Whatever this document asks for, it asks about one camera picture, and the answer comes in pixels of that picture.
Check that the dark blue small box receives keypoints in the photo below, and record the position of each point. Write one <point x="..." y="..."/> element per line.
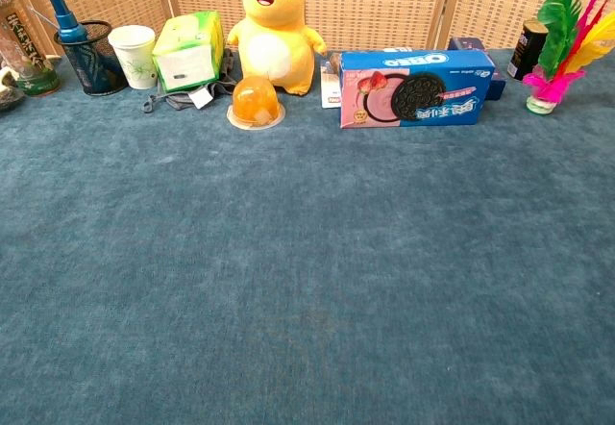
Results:
<point x="480" y="59"/>

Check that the blue table cloth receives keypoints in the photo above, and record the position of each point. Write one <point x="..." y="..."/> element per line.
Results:
<point x="298" y="261"/>

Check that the white paper cup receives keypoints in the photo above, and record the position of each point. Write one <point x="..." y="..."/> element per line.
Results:
<point x="134" y="57"/>

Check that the yellow plush dinosaur toy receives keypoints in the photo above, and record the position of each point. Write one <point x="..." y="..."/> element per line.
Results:
<point x="272" y="35"/>

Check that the colourful feather shuttlecock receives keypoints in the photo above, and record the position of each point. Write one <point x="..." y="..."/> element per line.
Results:
<point x="564" y="35"/>

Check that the black cylindrical can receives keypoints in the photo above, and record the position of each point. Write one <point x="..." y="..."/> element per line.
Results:
<point x="526" y="50"/>

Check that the blue Oreo cookie box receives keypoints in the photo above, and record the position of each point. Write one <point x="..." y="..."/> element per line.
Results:
<point x="416" y="89"/>

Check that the green tissue box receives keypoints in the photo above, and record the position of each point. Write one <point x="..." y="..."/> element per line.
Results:
<point x="188" y="55"/>

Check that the woven bamboo folding screen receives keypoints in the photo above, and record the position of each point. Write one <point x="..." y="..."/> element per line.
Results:
<point x="365" y="2"/>

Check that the small white box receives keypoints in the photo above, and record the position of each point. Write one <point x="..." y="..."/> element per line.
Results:
<point x="330" y="86"/>

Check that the black mesh pen holder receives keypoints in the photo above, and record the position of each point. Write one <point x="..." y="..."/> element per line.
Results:
<point x="96" y="67"/>

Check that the grey cloth with tag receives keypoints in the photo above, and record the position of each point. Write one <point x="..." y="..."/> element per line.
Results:
<point x="175" y="99"/>

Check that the blue spray bottle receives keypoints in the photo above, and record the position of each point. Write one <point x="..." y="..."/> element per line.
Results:
<point x="67" y="23"/>

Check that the green tea bottle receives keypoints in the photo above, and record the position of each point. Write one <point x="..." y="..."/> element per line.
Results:
<point x="29" y="59"/>

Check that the orange jelly cup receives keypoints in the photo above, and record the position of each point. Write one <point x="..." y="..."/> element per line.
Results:
<point x="254" y="103"/>

